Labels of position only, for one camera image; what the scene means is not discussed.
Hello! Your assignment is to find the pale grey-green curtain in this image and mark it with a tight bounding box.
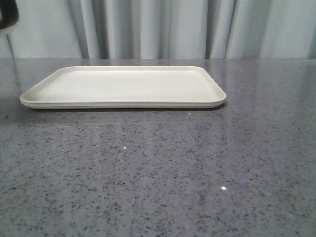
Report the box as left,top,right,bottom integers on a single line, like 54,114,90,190
0,0,316,59

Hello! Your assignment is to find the cream rectangular plastic tray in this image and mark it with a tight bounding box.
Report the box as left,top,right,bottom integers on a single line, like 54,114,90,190
20,66,227,109

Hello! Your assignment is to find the white smiley mug black handle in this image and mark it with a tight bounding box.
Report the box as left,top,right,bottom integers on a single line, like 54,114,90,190
0,0,19,36

